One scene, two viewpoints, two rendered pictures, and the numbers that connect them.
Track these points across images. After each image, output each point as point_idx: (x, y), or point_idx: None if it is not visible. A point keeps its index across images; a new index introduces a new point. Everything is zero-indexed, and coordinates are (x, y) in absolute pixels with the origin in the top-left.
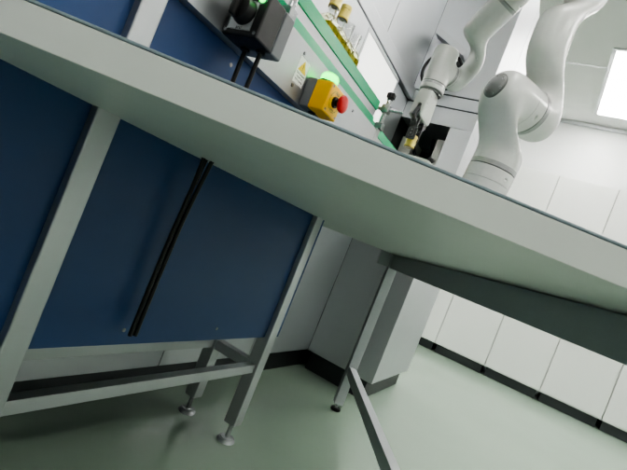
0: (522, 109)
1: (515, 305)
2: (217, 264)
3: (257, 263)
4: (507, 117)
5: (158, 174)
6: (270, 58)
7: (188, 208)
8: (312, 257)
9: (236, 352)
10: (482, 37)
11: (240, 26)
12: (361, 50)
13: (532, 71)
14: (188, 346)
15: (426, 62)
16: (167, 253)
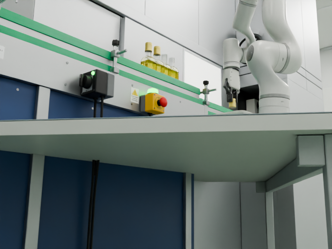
0: (269, 59)
1: (295, 170)
2: (127, 219)
3: (155, 213)
4: (263, 67)
5: (73, 177)
6: (108, 97)
7: (95, 189)
8: (212, 207)
9: None
10: (244, 26)
11: (87, 89)
12: (184, 63)
13: (271, 34)
14: None
15: None
16: (92, 218)
